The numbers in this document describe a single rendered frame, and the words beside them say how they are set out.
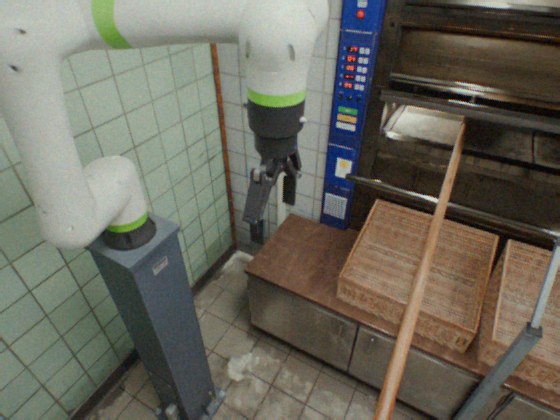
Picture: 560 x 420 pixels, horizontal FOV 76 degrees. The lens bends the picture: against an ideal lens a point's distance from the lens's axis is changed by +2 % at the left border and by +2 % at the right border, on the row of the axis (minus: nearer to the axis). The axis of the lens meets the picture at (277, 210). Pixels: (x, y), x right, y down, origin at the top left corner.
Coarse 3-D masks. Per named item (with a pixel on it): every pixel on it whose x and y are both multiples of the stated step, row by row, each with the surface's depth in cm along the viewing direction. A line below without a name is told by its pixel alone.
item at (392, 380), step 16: (464, 128) 160; (448, 176) 131; (448, 192) 123; (432, 224) 111; (432, 240) 105; (432, 256) 101; (416, 272) 97; (416, 288) 91; (416, 304) 88; (400, 336) 81; (400, 352) 78; (400, 368) 75; (384, 384) 73; (384, 400) 70; (384, 416) 68
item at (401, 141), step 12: (384, 132) 164; (396, 144) 160; (408, 144) 157; (420, 144) 155; (432, 144) 155; (444, 144) 155; (444, 156) 152; (468, 156) 148; (480, 156) 147; (492, 156) 147; (492, 168) 146; (504, 168) 143; (516, 168) 141; (528, 168) 140; (540, 168) 140; (552, 168) 140; (540, 180) 139; (552, 180) 137
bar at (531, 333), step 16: (352, 176) 137; (400, 192) 130; (416, 192) 128; (448, 208) 124; (464, 208) 122; (512, 224) 116; (528, 224) 115; (544, 288) 112; (544, 304) 111; (528, 336) 110; (512, 352) 117; (528, 352) 114; (496, 368) 126; (512, 368) 121; (480, 384) 137; (496, 384) 129; (480, 400) 138; (464, 416) 148
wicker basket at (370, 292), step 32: (416, 224) 173; (448, 224) 166; (352, 256) 161; (384, 256) 183; (416, 256) 178; (448, 256) 171; (480, 256) 163; (352, 288) 155; (384, 288) 167; (448, 288) 168; (480, 288) 151; (416, 320) 154; (448, 320) 154
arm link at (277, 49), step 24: (264, 0) 45; (288, 0) 45; (312, 0) 52; (240, 24) 48; (264, 24) 45; (288, 24) 45; (312, 24) 47; (264, 48) 46; (288, 48) 47; (312, 48) 49; (264, 72) 49; (288, 72) 49; (264, 96) 52; (288, 96) 52
